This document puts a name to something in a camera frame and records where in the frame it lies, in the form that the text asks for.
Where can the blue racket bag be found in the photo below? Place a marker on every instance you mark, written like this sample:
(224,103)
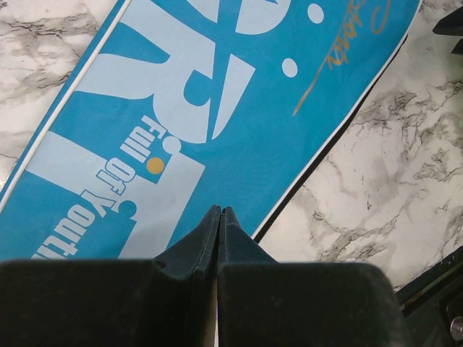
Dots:
(180,105)

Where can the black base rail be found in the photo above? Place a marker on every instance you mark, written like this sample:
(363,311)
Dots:
(432,304)

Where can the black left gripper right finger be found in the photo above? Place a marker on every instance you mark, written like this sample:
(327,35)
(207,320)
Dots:
(262,302)

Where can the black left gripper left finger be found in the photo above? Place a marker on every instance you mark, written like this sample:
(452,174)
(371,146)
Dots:
(164,301)

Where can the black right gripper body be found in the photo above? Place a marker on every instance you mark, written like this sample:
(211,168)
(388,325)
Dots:
(452,25)

